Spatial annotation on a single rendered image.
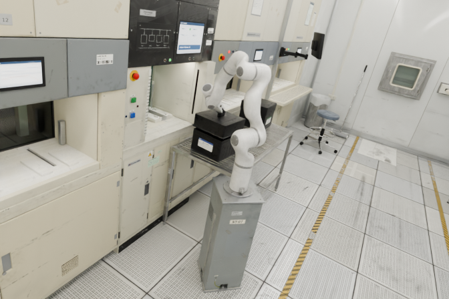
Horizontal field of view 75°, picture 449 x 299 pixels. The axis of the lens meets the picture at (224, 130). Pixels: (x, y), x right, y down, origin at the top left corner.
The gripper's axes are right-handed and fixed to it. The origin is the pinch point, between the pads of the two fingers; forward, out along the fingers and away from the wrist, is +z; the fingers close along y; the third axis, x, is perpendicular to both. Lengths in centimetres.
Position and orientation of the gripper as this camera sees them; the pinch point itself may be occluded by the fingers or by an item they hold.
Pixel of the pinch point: (220, 113)
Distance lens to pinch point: 223.1
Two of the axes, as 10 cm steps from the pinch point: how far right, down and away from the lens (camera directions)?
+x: -5.3, 7.9, -3.0
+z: 2.8, 5.0, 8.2
